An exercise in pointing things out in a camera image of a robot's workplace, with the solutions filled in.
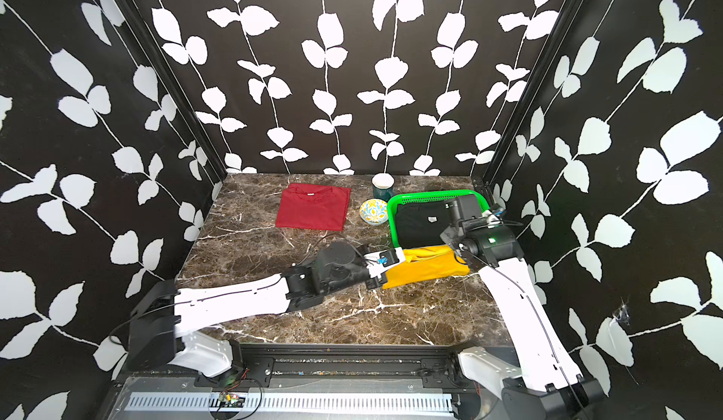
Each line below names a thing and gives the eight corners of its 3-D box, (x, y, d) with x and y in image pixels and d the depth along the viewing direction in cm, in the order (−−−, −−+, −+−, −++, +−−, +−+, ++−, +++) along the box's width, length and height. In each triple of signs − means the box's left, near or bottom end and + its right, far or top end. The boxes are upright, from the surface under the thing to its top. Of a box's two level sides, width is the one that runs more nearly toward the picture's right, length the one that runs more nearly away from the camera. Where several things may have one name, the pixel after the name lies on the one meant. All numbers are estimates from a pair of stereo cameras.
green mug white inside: (371, 203, 111) (371, 189, 105) (371, 186, 117) (371, 171, 111) (393, 203, 111) (395, 189, 105) (392, 186, 118) (394, 171, 111)
